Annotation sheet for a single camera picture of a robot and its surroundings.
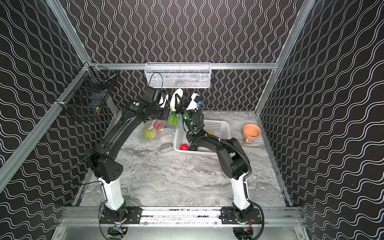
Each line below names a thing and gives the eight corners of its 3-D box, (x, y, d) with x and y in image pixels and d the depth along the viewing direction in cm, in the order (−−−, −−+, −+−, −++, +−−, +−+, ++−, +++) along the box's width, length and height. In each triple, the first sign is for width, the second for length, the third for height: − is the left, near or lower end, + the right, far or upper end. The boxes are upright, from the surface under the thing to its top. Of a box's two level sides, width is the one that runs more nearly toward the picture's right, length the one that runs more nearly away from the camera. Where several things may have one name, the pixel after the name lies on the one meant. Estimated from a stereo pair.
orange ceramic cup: (243, 142, 103) (246, 137, 99) (240, 129, 111) (242, 123, 107) (260, 142, 103) (263, 137, 99) (255, 129, 111) (258, 123, 106)
